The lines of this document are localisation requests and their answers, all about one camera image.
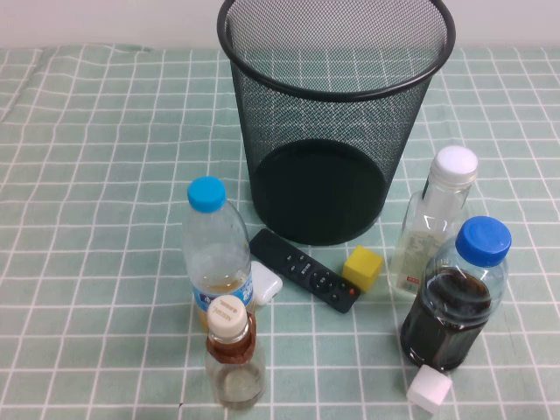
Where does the black mesh wastebasket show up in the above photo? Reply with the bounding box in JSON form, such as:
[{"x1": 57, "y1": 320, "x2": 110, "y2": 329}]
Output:
[{"x1": 217, "y1": 0, "x2": 457, "y2": 246}]

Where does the small bottle cream cap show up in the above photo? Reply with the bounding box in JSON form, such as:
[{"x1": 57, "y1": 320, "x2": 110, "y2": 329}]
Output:
[{"x1": 204, "y1": 294, "x2": 267, "y2": 411}]

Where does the yellow cube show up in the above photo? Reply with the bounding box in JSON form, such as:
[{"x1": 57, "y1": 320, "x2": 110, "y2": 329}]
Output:
[{"x1": 341, "y1": 244, "x2": 385, "y2": 293}]

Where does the dark liquid bottle blue cap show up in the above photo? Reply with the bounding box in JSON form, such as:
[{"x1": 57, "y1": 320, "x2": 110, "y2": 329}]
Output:
[{"x1": 400, "y1": 216, "x2": 513, "y2": 373}]

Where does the black remote control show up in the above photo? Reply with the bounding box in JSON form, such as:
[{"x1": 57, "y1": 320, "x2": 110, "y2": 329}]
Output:
[{"x1": 248, "y1": 227, "x2": 363, "y2": 314}]

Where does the clear bottle white cap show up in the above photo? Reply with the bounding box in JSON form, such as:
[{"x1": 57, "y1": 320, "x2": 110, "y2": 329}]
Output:
[{"x1": 388, "y1": 145, "x2": 480, "y2": 298}]

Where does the white earbuds case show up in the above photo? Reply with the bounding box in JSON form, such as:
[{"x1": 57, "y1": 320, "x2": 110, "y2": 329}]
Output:
[{"x1": 249, "y1": 260, "x2": 284, "y2": 307}]

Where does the bottle light blue cap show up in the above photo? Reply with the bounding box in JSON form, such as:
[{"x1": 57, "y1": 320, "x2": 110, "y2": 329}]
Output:
[{"x1": 181, "y1": 176, "x2": 256, "y2": 333}]

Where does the white cube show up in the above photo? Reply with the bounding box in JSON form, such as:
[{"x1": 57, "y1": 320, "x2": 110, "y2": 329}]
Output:
[{"x1": 406, "y1": 365, "x2": 453, "y2": 416}]

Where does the green checked tablecloth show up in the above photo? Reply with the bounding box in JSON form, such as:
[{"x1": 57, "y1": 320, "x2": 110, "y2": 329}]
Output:
[{"x1": 0, "y1": 43, "x2": 560, "y2": 420}]

